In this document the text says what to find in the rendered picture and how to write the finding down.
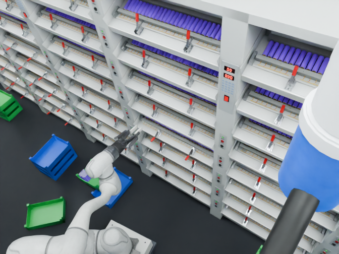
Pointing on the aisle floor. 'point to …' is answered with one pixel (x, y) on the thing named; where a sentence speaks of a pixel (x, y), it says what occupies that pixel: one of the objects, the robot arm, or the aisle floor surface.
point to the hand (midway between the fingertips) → (135, 130)
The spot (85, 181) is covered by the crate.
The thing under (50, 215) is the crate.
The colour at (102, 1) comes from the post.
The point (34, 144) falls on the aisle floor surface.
